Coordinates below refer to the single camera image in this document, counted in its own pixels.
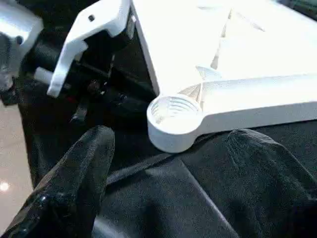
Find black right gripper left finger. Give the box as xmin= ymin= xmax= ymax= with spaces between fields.
xmin=0 ymin=125 xmax=115 ymax=238

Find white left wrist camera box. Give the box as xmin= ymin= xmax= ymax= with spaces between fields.
xmin=47 ymin=0 xmax=133 ymax=98

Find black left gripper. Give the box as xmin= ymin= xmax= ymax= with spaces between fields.
xmin=63 ymin=29 xmax=152 ymax=119

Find white plastic table top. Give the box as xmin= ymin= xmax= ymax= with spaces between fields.
xmin=130 ymin=0 xmax=317 ymax=153

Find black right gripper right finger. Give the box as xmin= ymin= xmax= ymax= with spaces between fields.
xmin=225 ymin=129 xmax=317 ymax=238

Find black plastic mat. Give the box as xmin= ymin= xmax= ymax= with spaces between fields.
xmin=15 ymin=74 xmax=317 ymax=238

